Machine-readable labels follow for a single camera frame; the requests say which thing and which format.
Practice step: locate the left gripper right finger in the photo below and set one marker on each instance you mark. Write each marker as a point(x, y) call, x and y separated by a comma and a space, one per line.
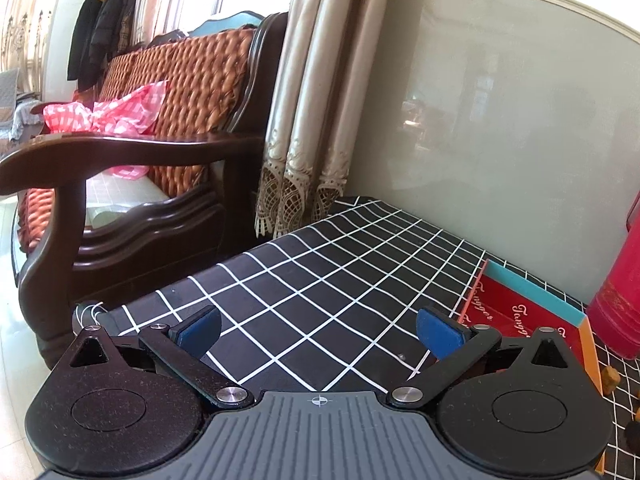
point(458, 350)

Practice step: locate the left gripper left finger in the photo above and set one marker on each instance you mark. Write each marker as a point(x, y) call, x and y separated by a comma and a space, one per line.
point(179, 349)

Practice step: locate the red cardboard box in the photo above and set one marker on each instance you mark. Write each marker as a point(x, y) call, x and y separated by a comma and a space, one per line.
point(538, 409)

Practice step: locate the black white grid tablecloth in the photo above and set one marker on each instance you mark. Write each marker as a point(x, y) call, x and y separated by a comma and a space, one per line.
point(320, 325)

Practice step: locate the orange with brown top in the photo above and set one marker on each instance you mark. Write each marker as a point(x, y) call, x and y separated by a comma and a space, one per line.
point(610, 379)

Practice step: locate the red thermos flask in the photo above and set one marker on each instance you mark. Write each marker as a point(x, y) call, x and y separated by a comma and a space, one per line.
point(614, 311)

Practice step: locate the dark wooden sofa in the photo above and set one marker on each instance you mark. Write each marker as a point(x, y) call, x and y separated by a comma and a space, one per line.
point(103, 220)

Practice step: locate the pink checkered plastic bag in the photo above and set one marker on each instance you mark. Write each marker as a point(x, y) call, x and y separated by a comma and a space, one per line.
point(132, 115)

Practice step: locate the orange woven sofa cushion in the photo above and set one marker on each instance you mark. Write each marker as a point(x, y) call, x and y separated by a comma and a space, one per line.
point(205, 75)

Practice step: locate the black hanging coat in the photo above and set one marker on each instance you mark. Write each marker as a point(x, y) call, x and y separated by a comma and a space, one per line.
point(102, 31)

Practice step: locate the beige lace curtain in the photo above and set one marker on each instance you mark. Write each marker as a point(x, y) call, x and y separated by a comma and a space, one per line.
point(322, 80)

